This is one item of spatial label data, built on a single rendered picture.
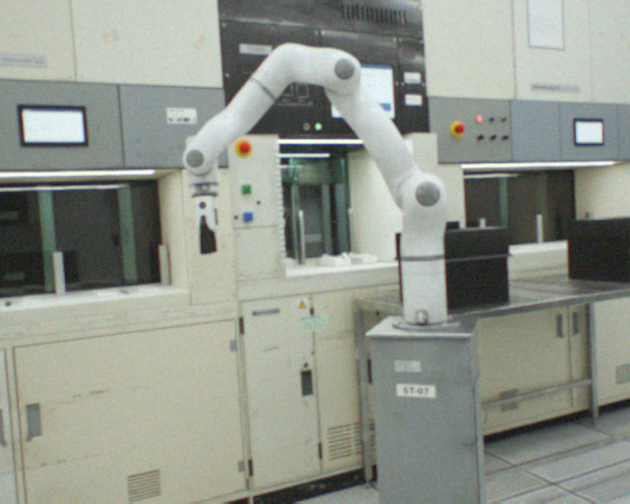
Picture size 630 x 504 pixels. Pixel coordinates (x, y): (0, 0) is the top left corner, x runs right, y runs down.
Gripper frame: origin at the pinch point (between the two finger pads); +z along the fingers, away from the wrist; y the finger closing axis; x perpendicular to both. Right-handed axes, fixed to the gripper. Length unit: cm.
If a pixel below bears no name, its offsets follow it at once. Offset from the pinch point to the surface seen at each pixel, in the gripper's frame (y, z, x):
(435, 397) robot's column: -13, 42, -59
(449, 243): 24, 4, -73
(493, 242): 31, 5, -89
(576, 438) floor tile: 104, 101, -145
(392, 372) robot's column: -10, 36, -48
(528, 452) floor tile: 91, 101, -118
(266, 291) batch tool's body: 54, 19, -11
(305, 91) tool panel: 62, -56, -30
